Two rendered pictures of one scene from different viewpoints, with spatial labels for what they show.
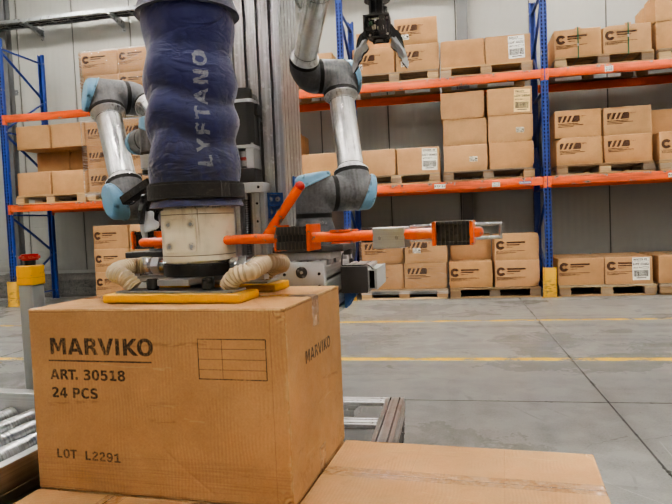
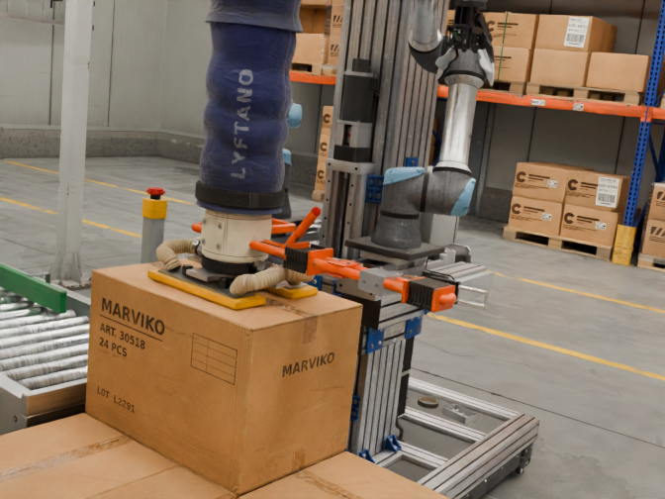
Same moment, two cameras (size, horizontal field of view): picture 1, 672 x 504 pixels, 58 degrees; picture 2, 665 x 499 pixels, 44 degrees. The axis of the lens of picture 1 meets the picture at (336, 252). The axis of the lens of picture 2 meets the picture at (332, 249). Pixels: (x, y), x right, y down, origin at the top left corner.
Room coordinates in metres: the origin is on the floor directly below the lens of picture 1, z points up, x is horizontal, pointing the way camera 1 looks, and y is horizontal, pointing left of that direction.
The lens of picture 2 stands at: (-0.38, -0.72, 1.48)
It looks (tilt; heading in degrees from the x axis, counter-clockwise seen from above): 11 degrees down; 23
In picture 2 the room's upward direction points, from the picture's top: 6 degrees clockwise
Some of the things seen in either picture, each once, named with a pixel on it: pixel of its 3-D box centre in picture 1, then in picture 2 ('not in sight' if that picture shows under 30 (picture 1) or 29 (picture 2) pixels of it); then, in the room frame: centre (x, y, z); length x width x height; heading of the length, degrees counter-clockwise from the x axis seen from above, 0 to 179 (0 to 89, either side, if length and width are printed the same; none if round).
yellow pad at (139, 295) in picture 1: (180, 289); (205, 281); (1.35, 0.35, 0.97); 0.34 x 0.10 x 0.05; 73
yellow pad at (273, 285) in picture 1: (219, 280); (259, 272); (1.53, 0.30, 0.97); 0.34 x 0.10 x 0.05; 73
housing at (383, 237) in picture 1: (391, 237); (379, 281); (1.31, -0.12, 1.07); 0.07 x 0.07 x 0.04; 73
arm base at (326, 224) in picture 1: (314, 228); (397, 227); (1.95, 0.07, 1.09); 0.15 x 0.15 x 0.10
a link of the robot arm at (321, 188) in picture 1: (315, 192); (405, 188); (1.95, 0.06, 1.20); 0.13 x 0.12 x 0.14; 105
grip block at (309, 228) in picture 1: (297, 237); (308, 257); (1.37, 0.09, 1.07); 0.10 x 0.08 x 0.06; 163
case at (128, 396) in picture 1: (199, 379); (220, 359); (1.43, 0.34, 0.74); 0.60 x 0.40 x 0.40; 75
